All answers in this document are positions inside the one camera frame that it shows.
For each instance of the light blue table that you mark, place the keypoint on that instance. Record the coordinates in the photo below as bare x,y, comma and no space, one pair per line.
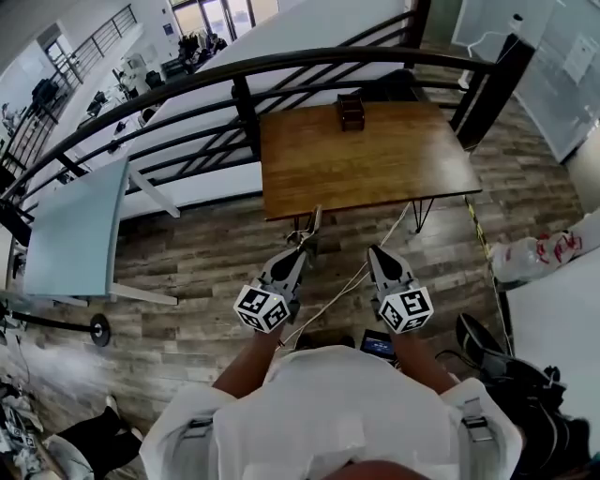
75,234

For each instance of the person's right leg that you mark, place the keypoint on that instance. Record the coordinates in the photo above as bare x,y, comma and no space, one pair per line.
341,340

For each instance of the black tablet device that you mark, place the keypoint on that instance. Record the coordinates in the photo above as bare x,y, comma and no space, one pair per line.
377,346

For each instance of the black metal railing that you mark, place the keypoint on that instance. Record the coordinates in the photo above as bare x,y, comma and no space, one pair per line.
328,55

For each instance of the glass window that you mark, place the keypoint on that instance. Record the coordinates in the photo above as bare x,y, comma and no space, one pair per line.
220,19

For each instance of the black round stand base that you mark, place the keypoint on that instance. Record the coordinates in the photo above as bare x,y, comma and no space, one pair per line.
100,330

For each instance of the person's right forearm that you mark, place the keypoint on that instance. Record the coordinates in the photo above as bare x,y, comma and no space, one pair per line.
417,361

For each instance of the person's white shirt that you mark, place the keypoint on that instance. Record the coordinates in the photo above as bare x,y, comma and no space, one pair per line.
337,412

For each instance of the black backpack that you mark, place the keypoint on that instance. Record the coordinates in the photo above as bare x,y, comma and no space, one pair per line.
529,389

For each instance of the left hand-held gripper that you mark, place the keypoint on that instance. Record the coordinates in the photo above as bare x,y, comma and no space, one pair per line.
262,311

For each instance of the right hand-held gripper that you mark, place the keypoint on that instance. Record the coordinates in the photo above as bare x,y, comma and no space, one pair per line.
405,309

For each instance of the person's head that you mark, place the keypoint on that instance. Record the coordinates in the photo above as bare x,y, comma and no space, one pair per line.
375,471

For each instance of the wooden table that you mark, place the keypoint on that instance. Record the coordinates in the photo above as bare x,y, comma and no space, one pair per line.
356,164

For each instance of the clear plastic bag red print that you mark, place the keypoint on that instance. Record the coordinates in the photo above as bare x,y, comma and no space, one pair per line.
520,258

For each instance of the dark wooden railing post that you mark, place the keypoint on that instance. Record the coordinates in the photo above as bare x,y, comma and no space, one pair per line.
497,94
419,23

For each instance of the dark wooden desk organizer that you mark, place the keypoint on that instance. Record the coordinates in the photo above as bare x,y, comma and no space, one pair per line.
351,117

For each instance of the person's left forearm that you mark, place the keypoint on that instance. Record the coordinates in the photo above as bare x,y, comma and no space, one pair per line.
248,365

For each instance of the person's leg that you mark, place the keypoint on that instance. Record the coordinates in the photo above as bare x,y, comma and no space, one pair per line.
341,340
313,340
98,436

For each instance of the white wall notice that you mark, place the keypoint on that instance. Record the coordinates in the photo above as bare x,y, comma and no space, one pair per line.
581,56

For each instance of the person's left leg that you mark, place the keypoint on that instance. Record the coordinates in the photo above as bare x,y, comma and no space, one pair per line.
313,340

